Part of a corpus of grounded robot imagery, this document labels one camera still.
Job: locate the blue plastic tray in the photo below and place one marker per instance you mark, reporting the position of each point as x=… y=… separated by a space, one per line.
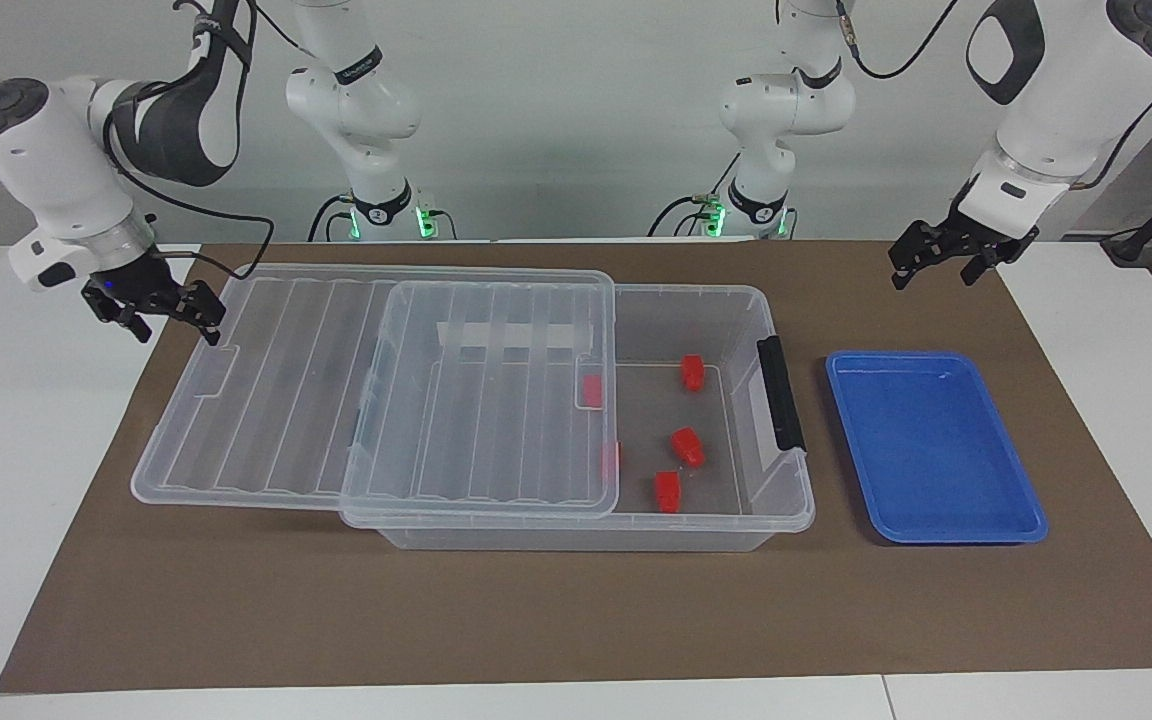
x=936 y=450

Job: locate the brown table mat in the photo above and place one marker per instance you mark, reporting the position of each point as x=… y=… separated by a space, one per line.
x=536 y=620

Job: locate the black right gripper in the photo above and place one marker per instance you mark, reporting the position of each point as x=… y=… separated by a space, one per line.
x=136 y=280

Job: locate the clear ribbed plastic lid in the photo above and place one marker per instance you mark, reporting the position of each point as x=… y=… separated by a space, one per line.
x=276 y=400

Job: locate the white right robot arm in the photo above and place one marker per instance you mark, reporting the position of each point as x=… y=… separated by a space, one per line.
x=46 y=170

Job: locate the red block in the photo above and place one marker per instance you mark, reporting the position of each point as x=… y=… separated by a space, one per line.
x=693 y=372
x=688 y=447
x=667 y=490
x=591 y=390

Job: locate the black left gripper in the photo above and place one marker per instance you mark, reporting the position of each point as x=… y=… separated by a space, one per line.
x=986 y=235

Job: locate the clear plastic storage box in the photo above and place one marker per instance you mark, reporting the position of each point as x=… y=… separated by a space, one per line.
x=676 y=420

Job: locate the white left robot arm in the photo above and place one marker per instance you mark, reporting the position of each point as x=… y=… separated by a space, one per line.
x=1066 y=80

